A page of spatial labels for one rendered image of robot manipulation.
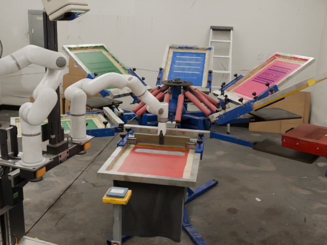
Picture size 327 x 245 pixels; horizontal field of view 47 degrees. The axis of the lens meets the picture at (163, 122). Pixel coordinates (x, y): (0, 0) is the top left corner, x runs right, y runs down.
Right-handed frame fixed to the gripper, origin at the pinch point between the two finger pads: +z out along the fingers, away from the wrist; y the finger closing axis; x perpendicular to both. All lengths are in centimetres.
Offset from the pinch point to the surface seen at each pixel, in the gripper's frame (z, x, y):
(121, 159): 5.7, -22.9, 27.6
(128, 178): 4, -11, 60
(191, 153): 5.9, 22.3, 4.8
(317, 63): -18, 200, -412
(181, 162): 5.9, 17.3, 24.1
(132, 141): 1.0, -21.3, 2.8
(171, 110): -4, -3, -76
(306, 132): -9, 104, -18
